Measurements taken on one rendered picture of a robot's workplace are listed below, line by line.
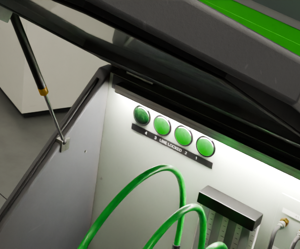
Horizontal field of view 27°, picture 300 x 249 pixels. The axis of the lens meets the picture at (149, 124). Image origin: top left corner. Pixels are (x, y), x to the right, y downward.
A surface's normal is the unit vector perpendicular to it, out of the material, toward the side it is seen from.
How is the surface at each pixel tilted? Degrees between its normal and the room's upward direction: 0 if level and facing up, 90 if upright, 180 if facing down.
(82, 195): 90
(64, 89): 90
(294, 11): 90
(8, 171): 0
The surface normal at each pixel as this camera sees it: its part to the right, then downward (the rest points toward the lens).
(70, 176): 0.79, 0.39
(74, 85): 0.52, 0.47
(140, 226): -0.59, 0.30
